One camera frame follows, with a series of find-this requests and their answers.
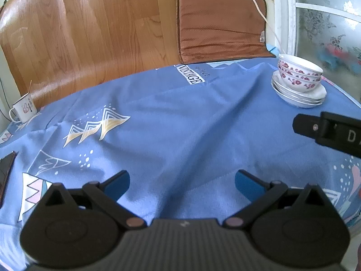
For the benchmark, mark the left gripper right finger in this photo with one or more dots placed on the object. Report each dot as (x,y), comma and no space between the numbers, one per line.
(264,197)

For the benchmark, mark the white floral bowl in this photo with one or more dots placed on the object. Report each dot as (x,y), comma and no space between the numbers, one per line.
(298,84)
(299,76)
(299,65)

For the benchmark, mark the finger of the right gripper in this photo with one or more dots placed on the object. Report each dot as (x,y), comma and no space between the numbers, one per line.
(332,130)

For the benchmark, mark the dark phone at edge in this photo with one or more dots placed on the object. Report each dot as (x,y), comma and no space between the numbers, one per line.
(6,165)

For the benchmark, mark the blue patterned tablecloth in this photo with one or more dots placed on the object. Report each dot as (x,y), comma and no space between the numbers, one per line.
(182,132)

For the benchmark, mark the frosted glass window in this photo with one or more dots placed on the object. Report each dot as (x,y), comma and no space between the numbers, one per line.
(326,32)

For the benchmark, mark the white enamel mug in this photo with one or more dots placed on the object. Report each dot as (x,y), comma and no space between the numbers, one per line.
(23,109)

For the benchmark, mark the brown seat cushion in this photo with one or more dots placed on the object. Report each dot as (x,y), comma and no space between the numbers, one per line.
(221,30)

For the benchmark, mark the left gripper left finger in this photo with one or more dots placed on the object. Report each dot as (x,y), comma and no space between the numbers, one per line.
(103,197)

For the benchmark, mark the wooden laminate board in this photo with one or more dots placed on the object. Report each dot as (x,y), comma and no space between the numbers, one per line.
(54,48)

